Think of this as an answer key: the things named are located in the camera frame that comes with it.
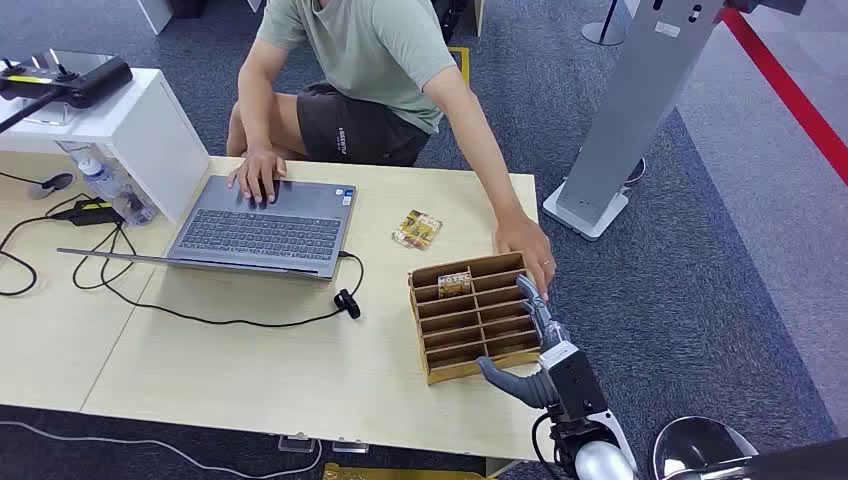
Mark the grey laptop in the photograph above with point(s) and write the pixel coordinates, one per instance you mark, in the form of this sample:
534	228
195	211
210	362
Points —
265	232

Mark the chrome dome stanchion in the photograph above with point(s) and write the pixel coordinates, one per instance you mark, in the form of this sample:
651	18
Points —
696	444

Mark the grey kiosk stand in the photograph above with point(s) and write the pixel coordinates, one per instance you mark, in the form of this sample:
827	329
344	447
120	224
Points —
629	112

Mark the person's left hand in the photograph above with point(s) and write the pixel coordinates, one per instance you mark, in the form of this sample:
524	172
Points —
526	245

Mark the clear plastic water bottle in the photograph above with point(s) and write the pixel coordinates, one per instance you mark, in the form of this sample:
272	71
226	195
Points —
119	195

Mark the white furniture panel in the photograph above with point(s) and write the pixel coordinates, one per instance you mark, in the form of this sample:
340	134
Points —
156	13

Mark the black round base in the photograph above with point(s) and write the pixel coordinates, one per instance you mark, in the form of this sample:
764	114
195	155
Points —
637	171

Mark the white furniture leg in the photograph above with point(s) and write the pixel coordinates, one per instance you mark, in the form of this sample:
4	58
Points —
478	16

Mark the person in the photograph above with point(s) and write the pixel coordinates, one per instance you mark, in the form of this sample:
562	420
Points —
358	53

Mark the person's left forearm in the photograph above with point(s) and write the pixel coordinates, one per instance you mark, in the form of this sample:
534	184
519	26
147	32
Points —
487	159

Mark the clear table bracket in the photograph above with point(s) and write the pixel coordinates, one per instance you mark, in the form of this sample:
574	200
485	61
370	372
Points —
296	444
350	447

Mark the black power adapter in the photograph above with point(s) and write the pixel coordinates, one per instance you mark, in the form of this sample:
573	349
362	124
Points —
89	213

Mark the person's right forearm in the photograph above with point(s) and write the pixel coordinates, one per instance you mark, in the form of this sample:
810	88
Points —
257	112

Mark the red barrier belt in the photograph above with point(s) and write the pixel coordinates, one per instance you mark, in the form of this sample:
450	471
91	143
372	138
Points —
788	93

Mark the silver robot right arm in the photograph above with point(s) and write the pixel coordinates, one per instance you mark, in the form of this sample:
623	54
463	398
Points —
599	460

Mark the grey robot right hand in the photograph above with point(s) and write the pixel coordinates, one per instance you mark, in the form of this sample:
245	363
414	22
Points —
513	391

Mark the wooden slotted card organizer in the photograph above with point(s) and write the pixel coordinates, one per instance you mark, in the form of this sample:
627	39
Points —
467	331

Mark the yellow printed card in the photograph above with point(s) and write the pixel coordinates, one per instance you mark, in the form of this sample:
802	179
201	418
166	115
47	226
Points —
417	230

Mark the black rod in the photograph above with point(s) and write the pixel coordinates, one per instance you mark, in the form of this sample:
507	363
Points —
30	109

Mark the yellow packaging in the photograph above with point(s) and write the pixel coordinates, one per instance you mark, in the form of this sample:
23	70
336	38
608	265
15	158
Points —
397	474

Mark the white cabinet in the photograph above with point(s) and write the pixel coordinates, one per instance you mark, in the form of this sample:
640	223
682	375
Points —
152	139

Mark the stanchion with grey round base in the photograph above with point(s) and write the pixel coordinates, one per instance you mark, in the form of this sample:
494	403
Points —
601	32

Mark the person's right hand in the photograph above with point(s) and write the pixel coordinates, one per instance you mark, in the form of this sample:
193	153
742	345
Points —
258	172

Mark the hotel key card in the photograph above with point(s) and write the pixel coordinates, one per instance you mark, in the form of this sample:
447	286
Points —
454	285

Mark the black bag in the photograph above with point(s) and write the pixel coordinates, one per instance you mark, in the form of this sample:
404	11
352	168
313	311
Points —
449	16

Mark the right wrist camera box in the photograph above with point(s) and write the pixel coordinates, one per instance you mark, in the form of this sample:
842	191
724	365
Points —
575	381

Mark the black remote controller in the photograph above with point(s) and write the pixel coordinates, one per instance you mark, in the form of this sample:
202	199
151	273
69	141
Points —
86	83

